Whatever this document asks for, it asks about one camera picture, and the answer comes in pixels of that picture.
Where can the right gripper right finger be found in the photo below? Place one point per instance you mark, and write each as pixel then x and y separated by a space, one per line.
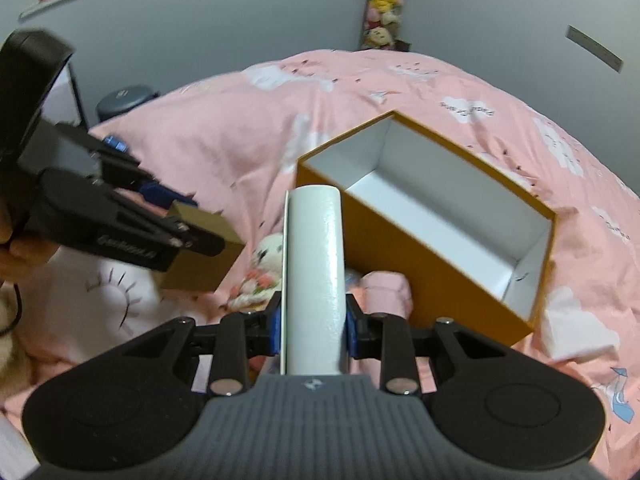
pixel 385 338

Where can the small tan cardboard box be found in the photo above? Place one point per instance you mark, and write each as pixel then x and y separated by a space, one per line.
pixel 191 272

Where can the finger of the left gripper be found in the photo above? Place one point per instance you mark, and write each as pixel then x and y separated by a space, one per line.
pixel 140 232
pixel 122 170

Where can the person's left hand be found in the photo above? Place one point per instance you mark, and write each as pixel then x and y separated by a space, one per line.
pixel 21 256

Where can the grey wall socket strip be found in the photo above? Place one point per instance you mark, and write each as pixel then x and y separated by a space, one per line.
pixel 596 49

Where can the white crochet bunny doll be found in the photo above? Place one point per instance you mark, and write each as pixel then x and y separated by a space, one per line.
pixel 263 278

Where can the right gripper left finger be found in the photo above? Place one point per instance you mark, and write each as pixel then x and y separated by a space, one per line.
pixel 238 338

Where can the orange cardboard storage box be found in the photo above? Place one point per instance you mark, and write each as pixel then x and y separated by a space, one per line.
pixel 473 244

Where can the pink cloud-print duvet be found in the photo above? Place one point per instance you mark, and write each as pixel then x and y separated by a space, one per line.
pixel 234 141

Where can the white box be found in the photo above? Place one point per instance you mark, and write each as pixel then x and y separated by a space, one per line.
pixel 313 287

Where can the hanging plush toy organizer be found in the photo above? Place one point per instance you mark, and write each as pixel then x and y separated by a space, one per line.
pixel 381 26

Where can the pink padded pouch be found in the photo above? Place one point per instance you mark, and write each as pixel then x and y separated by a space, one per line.
pixel 382 292

